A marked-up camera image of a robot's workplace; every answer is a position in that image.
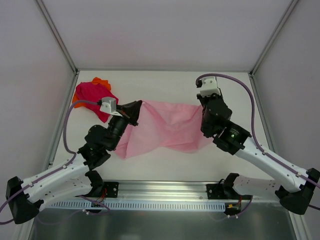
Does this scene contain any light pink t shirt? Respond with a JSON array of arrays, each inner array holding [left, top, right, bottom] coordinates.
[[115, 100, 212, 159]]

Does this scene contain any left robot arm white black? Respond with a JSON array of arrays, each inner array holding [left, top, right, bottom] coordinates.
[[0, 97, 143, 225]]

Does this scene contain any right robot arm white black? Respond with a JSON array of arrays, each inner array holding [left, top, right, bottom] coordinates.
[[196, 93, 320, 215]]

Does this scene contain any orange folded t shirt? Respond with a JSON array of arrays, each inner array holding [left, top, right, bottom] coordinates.
[[72, 77, 114, 103]]

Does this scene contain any magenta folded t shirt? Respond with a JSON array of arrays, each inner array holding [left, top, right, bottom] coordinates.
[[72, 81, 119, 123]]

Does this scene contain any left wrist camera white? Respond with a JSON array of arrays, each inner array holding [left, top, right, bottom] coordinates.
[[99, 97, 119, 116]]

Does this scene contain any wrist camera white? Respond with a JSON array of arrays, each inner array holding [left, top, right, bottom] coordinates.
[[99, 97, 119, 116], [199, 76, 222, 97]]

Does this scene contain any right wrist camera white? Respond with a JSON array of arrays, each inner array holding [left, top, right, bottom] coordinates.
[[199, 76, 222, 97]]

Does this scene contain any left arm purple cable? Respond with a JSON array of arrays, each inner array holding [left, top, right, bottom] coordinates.
[[0, 99, 103, 225]]

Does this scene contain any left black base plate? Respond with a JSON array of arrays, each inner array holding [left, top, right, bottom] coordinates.
[[74, 181, 120, 200]]

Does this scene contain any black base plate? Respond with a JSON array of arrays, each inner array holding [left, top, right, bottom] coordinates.
[[205, 183, 241, 200], [74, 181, 120, 200]]

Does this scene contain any aluminium mounting rail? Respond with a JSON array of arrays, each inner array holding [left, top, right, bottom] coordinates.
[[49, 180, 283, 201]]

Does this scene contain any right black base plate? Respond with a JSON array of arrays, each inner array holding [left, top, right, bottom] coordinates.
[[205, 183, 241, 200]]

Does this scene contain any white slotted cable duct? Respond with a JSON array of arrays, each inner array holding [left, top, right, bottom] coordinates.
[[49, 199, 226, 213]]

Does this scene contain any left aluminium frame post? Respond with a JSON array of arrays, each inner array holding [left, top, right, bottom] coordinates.
[[34, 0, 79, 75]]

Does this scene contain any aluminium frame post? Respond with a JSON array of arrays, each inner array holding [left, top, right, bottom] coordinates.
[[34, 0, 79, 75], [248, 0, 301, 77]]

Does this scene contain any right aluminium frame post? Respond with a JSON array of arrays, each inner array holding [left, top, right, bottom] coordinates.
[[248, 0, 301, 77]]

